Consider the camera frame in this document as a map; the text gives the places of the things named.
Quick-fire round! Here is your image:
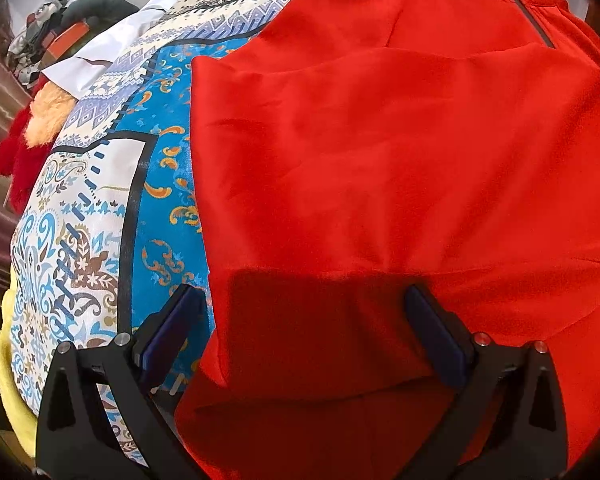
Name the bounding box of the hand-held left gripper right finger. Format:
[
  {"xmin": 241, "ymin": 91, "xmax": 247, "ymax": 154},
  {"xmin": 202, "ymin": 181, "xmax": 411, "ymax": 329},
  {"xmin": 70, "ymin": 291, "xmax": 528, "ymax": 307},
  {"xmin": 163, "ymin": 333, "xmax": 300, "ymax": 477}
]
[{"xmin": 399, "ymin": 284, "xmax": 569, "ymax": 480}]

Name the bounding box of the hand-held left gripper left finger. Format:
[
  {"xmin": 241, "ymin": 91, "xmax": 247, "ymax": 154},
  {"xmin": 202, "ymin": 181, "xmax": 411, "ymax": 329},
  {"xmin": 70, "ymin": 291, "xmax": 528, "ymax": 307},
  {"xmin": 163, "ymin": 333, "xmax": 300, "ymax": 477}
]
[{"xmin": 35, "ymin": 284, "xmax": 211, "ymax": 480}]

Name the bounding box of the red jacket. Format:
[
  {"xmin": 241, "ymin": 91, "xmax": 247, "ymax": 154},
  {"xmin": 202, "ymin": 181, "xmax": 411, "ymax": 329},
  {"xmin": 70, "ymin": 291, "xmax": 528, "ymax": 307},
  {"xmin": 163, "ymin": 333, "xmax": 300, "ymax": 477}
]
[{"xmin": 174, "ymin": 0, "xmax": 600, "ymax": 480}]

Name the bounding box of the patterned blue white bedspread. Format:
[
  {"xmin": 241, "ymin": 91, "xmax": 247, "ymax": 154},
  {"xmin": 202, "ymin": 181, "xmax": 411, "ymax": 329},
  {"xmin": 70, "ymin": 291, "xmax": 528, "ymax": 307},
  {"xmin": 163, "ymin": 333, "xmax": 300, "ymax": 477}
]
[{"xmin": 10, "ymin": 0, "xmax": 343, "ymax": 468}]

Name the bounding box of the yellow fuzzy blanket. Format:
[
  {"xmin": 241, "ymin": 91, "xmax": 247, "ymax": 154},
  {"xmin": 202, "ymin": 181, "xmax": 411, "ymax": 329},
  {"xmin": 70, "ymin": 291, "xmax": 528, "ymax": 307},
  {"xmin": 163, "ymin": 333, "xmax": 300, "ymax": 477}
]
[{"xmin": 0, "ymin": 280, "xmax": 38, "ymax": 456}]

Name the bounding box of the red fuzzy plush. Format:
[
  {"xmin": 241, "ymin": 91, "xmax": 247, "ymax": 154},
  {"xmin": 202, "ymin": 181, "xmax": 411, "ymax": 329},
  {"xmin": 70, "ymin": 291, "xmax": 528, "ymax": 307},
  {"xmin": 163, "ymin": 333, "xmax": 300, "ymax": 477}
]
[{"xmin": 0, "ymin": 75, "xmax": 53, "ymax": 213}]

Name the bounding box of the peach fuzzy plush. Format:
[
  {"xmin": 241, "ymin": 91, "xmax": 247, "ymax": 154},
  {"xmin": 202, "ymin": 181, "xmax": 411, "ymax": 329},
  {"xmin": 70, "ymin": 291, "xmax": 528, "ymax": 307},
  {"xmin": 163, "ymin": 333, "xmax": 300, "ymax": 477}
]
[{"xmin": 24, "ymin": 80, "xmax": 78, "ymax": 148}]

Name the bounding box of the white cloth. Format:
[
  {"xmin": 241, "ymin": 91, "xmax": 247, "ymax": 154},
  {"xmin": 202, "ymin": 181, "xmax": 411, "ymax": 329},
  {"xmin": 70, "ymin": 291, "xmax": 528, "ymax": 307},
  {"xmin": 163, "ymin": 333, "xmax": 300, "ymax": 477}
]
[{"xmin": 45, "ymin": 0, "xmax": 196, "ymax": 97}]

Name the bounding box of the printed cloth pile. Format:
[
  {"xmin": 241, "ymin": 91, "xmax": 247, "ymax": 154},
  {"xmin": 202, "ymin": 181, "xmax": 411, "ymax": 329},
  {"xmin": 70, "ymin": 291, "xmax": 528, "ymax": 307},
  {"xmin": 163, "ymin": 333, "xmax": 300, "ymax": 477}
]
[{"xmin": 5, "ymin": 0, "xmax": 83, "ymax": 86}]

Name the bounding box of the orange strap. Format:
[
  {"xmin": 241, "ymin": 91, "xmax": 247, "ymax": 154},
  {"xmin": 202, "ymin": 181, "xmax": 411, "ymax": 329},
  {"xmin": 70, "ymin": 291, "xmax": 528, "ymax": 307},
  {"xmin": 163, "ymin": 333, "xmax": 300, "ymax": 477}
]
[{"xmin": 45, "ymin": 20, "xmax": 91, "ymax": 61}]

